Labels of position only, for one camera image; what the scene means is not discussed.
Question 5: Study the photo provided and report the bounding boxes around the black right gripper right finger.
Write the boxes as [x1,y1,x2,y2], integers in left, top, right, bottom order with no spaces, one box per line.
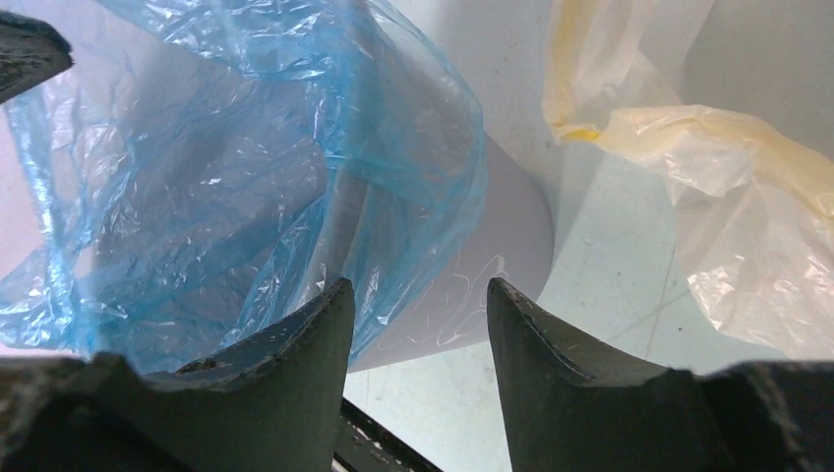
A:
[487,278,833,471]

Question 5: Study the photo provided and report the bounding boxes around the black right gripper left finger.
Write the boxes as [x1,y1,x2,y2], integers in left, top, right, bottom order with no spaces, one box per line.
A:
[1,278,355,471]

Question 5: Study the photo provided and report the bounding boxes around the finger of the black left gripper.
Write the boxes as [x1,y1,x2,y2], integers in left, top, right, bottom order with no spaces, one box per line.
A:
[1,10,74,103]

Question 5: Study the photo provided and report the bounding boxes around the grey plastic trash bin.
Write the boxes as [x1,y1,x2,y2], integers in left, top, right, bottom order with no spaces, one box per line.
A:
[312,130,557,374]

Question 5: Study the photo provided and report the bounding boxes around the blue plastic trash bag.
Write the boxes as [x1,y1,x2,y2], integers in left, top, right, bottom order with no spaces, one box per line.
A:
[1,1,488,372]

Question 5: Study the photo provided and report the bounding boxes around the translucent yellow-white trash bag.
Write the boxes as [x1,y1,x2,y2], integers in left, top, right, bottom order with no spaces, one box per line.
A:
[542,1,833,360]

